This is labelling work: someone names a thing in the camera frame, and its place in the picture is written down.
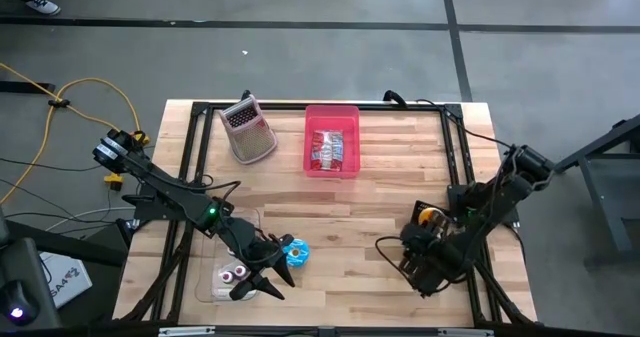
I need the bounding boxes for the red snack package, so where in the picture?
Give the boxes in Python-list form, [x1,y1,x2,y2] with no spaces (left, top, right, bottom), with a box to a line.
[309,129,346,173]

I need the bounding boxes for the black metal desk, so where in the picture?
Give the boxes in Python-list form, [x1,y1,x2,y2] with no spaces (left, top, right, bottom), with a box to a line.
[0,80,56,94]

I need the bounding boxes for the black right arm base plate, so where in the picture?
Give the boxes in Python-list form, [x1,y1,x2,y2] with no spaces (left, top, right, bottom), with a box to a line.
[446,183,522,227]

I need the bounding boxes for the clear plastic bin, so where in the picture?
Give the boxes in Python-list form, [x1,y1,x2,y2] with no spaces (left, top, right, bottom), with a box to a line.
[194,205,262,304]

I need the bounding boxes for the white printed box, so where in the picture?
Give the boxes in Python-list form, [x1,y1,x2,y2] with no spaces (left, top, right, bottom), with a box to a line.
[38,250,94,309]

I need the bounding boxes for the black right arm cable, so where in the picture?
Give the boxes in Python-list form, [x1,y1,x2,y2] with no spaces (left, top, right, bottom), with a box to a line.
[382,89,516,151]

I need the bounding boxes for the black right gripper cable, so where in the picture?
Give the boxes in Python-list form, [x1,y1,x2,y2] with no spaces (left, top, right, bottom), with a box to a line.
[374,235,406,278]

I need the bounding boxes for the yellow floor cable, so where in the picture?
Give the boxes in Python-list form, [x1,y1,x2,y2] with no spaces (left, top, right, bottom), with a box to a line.
[0,62,151,206]

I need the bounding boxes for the blue iced toy donut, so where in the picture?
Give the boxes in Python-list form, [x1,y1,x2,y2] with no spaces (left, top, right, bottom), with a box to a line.
[282,238,311,269]

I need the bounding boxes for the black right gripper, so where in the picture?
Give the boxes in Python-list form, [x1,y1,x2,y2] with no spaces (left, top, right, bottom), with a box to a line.
[398,224,471,298]

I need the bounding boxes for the black device with indicator light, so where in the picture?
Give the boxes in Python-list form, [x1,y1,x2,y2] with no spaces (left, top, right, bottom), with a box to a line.
[0,279,41,328]

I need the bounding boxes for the black side table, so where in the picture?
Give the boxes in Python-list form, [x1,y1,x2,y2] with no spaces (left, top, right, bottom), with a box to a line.
[0,216,131,331]

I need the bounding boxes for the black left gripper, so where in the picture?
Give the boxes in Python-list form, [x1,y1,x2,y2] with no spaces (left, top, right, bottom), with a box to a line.
[229,222,296,301]

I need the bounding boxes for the steel box grater pink handle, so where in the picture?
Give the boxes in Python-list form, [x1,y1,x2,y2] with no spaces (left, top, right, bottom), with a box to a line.
[218,94,279,166]

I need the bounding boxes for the black metal stand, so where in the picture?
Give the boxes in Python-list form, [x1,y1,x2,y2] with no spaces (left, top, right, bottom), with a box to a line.
[549,112,640,271]

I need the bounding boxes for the black aluminium table frame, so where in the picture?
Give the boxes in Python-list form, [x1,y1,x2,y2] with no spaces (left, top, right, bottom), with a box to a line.
[112,100,539,328]

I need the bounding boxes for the pink translucent plastic bin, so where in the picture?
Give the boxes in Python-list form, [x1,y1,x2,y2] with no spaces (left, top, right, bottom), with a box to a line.
[302,104,362,179]

